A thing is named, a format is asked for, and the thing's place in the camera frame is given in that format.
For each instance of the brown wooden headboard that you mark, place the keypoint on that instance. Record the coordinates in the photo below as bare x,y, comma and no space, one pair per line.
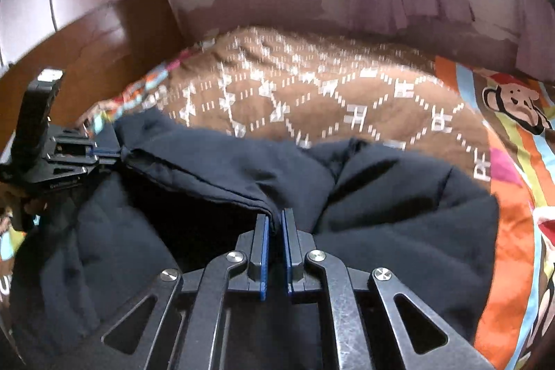
100,55

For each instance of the pink curtain right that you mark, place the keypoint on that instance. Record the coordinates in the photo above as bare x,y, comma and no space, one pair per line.
535,56

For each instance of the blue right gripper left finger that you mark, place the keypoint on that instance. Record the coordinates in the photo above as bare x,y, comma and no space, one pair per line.
257,270

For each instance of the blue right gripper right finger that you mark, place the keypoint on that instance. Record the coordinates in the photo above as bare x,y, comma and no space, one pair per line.
294,260

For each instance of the dark navy padded jacket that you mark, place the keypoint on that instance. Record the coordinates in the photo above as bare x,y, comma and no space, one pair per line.
197,250

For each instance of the colourful monkey print duvet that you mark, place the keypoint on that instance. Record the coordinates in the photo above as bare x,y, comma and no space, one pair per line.
262,84

